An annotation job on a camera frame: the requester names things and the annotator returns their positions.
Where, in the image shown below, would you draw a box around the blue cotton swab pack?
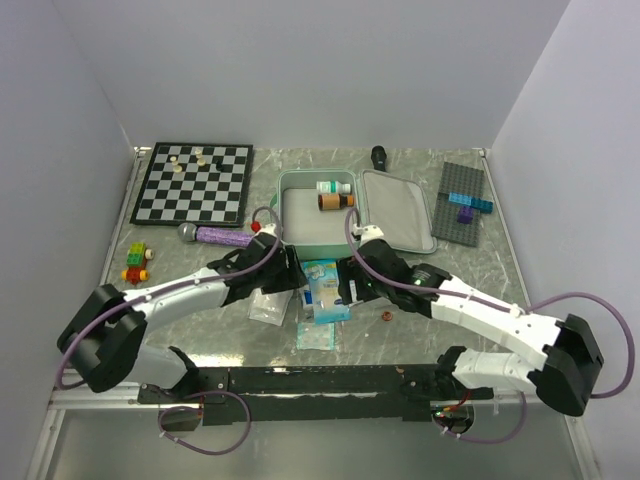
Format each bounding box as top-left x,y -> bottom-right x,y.
302,259 -> 351,325

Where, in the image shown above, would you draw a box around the white blue bandage roll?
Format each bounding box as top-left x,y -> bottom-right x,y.
300,286 -> 314,311

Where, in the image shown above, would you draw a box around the white gauze packet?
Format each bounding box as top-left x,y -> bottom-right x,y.
248,289 -> 293,327

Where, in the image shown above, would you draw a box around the brown orange-cap bottle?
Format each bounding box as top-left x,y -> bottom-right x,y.
318,193 -> 355,211

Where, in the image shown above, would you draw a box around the mint green medicine case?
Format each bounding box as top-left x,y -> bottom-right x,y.
269,168 -> 437,259

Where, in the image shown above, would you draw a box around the white green medicine bottle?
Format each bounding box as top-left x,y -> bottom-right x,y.
316,181 -> 352,195

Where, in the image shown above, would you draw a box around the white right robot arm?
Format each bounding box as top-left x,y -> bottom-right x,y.
345,225 -> 604,417

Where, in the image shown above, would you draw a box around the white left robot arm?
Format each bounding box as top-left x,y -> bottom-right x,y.
57,224 -> 306,402

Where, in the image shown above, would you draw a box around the teal plaster packet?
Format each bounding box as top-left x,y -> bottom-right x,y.
296,323 -> 335,351

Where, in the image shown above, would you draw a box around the purple glitter microphone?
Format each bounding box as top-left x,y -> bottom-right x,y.
177,222 -> 253,248

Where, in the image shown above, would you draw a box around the purple lego brick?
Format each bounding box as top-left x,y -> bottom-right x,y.
456,206 -> 474,225

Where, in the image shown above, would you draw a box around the black flashlight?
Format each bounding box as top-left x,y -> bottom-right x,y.
370,145 -> 387,172

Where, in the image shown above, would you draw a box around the grey lego baseplate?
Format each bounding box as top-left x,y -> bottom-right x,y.
432,162 -> 493,247

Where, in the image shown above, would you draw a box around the blue lego bricks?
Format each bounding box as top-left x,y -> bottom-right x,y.
448,192 -> 494,214

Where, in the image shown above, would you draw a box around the black white chessboard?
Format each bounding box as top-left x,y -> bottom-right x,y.
130,142 -> 254,228

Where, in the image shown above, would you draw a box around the cream chess piece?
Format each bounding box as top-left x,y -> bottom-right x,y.
195,150 -> 206,167

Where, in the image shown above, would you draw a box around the cream chess pawn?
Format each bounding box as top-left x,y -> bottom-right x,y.
170,156 -> 182,173

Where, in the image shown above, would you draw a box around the green lego block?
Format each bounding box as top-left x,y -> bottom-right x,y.
126,242 -> 147,267

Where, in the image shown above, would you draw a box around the red yellow toy car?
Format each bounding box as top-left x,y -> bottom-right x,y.
122,248 -> 155,285

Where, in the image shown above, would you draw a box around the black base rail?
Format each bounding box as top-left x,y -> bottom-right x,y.
137,364 -> 494,426

